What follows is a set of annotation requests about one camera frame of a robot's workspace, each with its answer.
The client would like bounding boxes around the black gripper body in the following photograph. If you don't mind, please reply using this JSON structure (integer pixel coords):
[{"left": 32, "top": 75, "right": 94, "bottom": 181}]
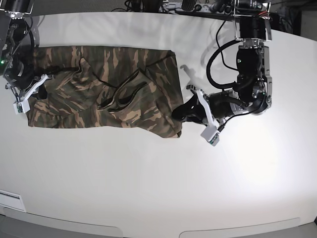
[{"left": 209, "top": 91, "right": 234, "bottom": 121}]

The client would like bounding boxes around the camouflage T-shirt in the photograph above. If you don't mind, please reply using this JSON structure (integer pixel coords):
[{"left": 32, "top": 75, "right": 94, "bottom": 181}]
[{"left": 27, "top": 46, "right": 183, "bottom": 138}]

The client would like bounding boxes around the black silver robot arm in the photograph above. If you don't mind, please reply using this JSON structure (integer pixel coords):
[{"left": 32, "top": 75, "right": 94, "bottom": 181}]
[
  {"left": 0, "top": 0, "right": 51, "bottom": 104},
  {"left": 172, "top": 0, "right": 272, "bottom": 125}
]

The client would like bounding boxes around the white label plate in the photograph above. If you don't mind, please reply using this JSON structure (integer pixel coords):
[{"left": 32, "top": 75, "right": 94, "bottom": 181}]
[{"left": 0, "top": 190, "right": 26, "bottom": 213}]

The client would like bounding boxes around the background cables and equipment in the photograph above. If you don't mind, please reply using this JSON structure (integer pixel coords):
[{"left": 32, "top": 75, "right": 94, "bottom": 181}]
[{"left": 111, "top": 0, "right": 236, "bottom": 18}]

